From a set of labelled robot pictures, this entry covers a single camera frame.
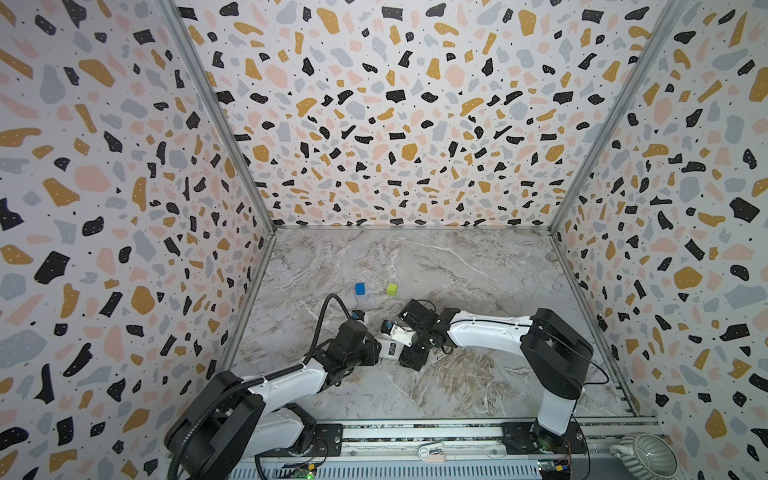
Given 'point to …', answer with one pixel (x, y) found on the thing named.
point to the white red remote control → (390, 348)
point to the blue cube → (361, 289)
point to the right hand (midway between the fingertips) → (401, 346)
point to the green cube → (392, 289)
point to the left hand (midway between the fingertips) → (379, 343)
